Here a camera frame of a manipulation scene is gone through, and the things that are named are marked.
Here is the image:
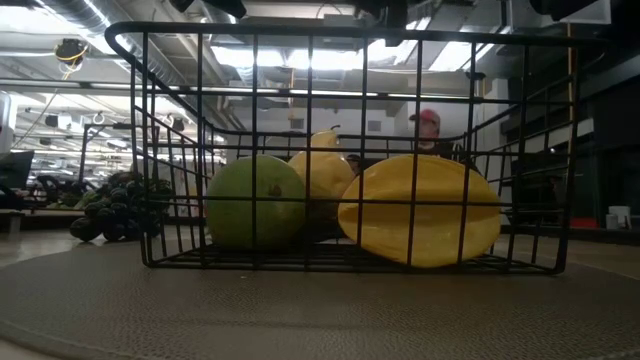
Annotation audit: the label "white containers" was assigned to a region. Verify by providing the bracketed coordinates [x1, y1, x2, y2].
[606, 204, 632, 231]

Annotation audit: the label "green apple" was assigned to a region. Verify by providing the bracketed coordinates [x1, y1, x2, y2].
[205, 154, 308, 251]

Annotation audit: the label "dark computer monitor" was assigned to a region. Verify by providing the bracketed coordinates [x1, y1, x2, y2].
[0, 149, 35, 191]

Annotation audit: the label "round grey placemat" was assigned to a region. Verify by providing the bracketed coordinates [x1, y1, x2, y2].
[0, 238, 640, 360]

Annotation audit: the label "dark grape bunch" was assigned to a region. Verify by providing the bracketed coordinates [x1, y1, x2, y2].
[68, 171, 175, 244]

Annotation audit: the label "yellow pear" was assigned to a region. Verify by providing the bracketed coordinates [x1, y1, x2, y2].
[288, 124, 357, 244]

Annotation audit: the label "red background object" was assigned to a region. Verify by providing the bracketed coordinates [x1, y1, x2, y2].
[569, 216, 600, 231]

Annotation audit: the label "person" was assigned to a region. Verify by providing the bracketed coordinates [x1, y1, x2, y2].
[407, 108, 481, 174]

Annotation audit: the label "black wire basket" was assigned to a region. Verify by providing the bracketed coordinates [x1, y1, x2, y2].
[104, 20, 610, 276]

